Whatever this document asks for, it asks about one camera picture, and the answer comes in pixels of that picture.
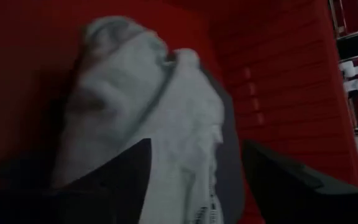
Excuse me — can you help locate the red plastic bin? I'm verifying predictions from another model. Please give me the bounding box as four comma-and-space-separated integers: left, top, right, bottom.
0, 0, 358, 224

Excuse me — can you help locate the dark gray garment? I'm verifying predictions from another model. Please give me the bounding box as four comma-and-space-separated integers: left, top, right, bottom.
197, 64, 246, 224

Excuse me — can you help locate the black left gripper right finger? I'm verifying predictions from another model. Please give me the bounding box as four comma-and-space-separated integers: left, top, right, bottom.
242, 139, 358, 224

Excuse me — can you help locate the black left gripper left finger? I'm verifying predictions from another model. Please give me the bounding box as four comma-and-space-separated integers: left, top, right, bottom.
73, 138, 153, 224

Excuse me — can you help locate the white garment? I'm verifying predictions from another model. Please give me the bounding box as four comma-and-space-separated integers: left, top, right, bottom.
50, 14, 227, 224

